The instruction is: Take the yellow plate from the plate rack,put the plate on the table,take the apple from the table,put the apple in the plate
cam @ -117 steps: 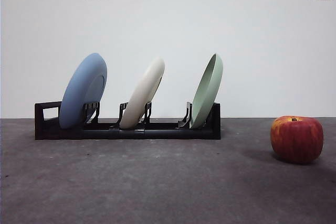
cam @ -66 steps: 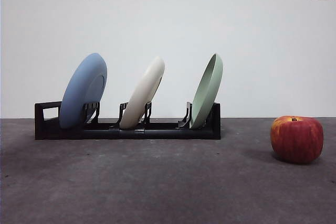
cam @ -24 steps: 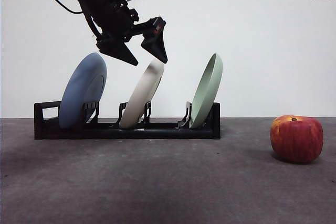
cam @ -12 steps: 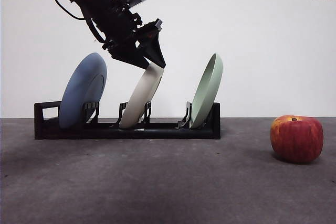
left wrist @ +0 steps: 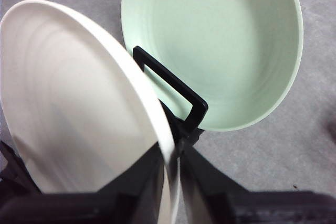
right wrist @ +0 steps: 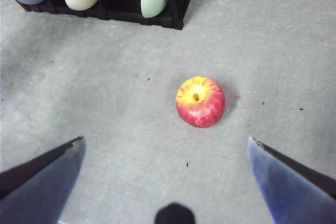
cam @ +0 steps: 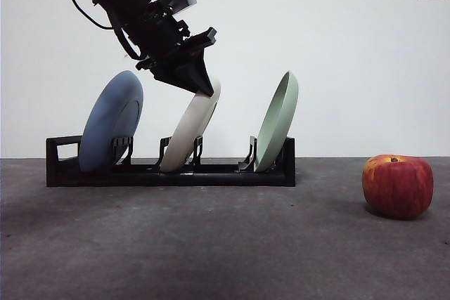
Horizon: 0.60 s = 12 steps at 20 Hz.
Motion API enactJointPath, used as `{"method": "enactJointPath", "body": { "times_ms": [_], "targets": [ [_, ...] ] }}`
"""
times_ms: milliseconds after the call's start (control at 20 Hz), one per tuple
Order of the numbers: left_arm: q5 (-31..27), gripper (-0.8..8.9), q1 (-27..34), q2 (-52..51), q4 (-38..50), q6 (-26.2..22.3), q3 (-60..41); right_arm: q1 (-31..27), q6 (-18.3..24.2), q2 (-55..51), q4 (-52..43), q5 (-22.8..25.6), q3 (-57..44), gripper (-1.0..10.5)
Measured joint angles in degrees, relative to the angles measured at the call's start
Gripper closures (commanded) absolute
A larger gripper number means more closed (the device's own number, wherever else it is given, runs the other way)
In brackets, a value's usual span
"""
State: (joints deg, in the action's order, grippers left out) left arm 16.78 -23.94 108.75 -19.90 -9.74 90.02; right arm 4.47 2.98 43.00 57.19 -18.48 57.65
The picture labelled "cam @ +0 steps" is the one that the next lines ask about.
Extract cream yellow plate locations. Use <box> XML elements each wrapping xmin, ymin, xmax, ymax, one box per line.
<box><xmin>160</xmin><ymin>77</ymin><xmax>221</xmax><ymax>174</ymax></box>

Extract blue plate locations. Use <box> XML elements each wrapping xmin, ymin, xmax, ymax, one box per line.
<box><xmin>78</xmin><ymin>70</ymin><xmax>144</xmax><ymax>174</ymax></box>

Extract red apple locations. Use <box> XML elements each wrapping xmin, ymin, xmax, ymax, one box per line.
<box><xmin>361</xmin><ymin>154</ymin><xmax>434</xmax><ymax>219</ymax></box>

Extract green plate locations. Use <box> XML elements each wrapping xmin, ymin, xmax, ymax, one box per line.
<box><xmin>254</xmin><ymin>70</ymin><xmax>300</xmax><ymax>174</ymax></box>

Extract black plate rack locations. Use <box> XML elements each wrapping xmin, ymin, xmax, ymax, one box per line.
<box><xmin>46</xmin><ymin>135</ymin><xmax>296</xmax><ymax>188</ymax></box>

